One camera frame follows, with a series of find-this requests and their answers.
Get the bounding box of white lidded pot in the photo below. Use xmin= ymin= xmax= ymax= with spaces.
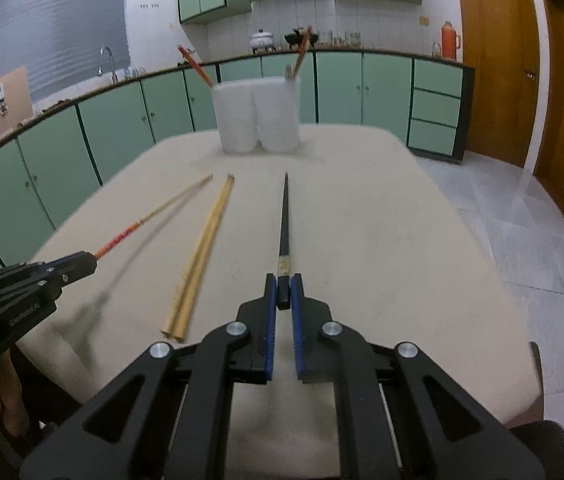
xmin=250 ymin=28 xmax=277 ymax=52

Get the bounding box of green base cabinet with drawers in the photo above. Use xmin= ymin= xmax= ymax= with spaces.
xmin=214 ymin=48 xmax=476 ymax=165

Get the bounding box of orange thermos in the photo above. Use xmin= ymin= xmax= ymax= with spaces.
xmin=440 ymin=21 xmax=462 ymax=61

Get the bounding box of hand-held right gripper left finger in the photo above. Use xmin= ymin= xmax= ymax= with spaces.
xmin=19 ymin=272 xmax=279 ymax=480

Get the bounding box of steel kitchen faucet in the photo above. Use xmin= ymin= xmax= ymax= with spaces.
xmin=99 ymin=46 xmax=118 ymax=84

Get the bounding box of grey window blind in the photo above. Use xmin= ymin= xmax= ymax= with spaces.
xmin=0 ymin=0 xmax=131 ymax=104

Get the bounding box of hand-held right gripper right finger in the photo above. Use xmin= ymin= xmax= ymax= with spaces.
xmin=289 ymin=272 xmax=545 ymax=480

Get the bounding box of white double utensil holder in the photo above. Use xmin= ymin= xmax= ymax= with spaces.
xmin=211 ymin=75 xmax=302 ymax=155

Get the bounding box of beige tablecloth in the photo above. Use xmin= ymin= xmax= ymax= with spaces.
xmin=14 ymin=125 xmax=545 ymax=432

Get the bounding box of black chopstick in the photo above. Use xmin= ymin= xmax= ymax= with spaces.
xmin=277 ymin=172 xmax=293 ymax=311

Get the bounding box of plain wooden chopstick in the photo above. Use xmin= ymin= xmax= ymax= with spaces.
xmin=172 ymin=175 xmax=235 ymax=343
xmin=160 ymin=174 xmax=233 ymax=337

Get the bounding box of black lidded wok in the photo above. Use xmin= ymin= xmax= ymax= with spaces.
xmin=284 ymin=27 xmax=319 ymax=49

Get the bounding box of red patterned chopstick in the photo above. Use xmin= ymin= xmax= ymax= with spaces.
xmin=94 ymin=173 xmax=214 ymax=261
xmin=177 ymin=44 xmax=215 ymax=89

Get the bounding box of long green base cabinet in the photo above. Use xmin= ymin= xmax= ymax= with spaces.
xmin=0 ymin=62 xmax=223 ymax=282

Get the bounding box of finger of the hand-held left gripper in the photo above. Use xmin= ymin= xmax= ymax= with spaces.
xmin=22 ymin=252 xmax=99 ymax=274
xmin=0 ymin=263 xmax=99 ymax=306

